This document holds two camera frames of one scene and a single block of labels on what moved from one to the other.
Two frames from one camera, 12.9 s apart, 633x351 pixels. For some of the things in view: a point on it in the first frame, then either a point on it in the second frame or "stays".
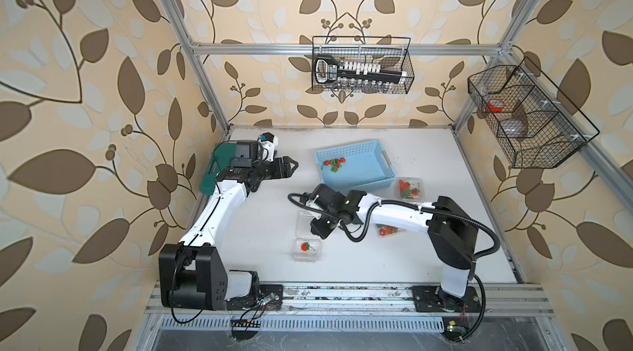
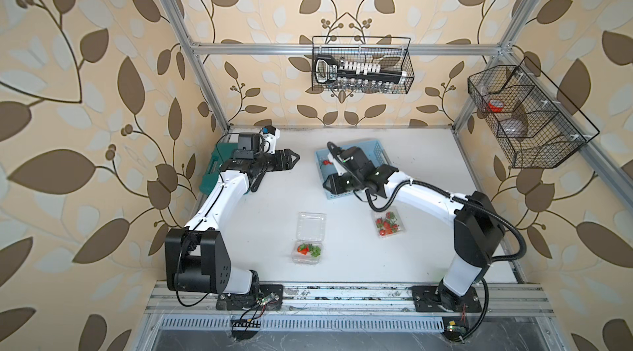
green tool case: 223,154 stays
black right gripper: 318,230 -> 334,184
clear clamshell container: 385,231 stays
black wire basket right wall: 533,123 stays
